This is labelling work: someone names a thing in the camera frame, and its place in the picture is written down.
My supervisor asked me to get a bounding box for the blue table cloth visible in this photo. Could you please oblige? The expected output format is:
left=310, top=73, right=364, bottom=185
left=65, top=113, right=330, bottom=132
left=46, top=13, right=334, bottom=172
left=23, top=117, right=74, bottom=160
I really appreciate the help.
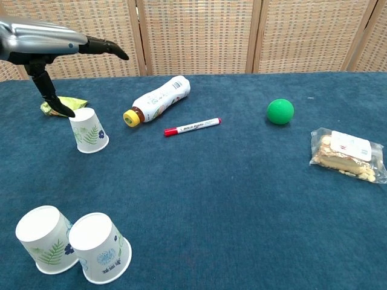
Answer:
left=0, top=71, right=387, bottom=290

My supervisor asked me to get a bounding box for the white floral paper cup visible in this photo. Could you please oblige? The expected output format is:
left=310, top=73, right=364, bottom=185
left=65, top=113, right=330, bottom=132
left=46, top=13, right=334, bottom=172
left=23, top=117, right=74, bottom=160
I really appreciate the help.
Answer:
left=15, top=205, right=80, bottom=275
left=68, top=107, right=110, bottom=154
left=68, top=212, right=133, bottom=285

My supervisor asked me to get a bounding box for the woven rattan folding screen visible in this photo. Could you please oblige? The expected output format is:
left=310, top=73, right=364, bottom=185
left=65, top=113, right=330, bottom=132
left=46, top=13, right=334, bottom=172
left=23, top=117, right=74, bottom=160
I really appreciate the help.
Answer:
left=0, top=0, right=387, bottom=81

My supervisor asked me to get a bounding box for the green ball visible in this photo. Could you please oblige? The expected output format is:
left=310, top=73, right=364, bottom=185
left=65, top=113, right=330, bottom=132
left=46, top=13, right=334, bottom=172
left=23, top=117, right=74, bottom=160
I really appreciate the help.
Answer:
left=266, top=98, right=295, bottom=126

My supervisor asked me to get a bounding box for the red whiteboard marker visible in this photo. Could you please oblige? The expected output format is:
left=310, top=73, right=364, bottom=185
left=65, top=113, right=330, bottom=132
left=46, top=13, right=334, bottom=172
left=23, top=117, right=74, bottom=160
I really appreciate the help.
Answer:
left=164, top=117, right=222, bottom=137

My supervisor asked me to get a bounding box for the yellow-capped white drink bottle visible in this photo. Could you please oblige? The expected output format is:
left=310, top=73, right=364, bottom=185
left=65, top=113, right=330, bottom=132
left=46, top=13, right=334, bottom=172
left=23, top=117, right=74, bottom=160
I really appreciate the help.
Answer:
left=123, top=75, right=191, bottom=128

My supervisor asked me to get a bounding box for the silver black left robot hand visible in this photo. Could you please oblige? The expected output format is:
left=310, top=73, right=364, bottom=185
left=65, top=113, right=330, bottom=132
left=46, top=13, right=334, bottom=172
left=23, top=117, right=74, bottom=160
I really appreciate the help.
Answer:
left=0, top=14, right=130, bottom=118

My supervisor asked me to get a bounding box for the crumpled green snack wrapper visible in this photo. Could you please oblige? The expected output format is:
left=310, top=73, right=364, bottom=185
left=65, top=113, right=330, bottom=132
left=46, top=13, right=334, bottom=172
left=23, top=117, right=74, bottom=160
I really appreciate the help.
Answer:
left=40, top=95, right=89, bottom=118

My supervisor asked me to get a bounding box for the clear bag of pastry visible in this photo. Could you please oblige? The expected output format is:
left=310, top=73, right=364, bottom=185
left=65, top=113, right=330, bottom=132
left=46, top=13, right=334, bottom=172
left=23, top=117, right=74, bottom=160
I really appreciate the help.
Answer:
left=309, top=127, right=387, bottom=184

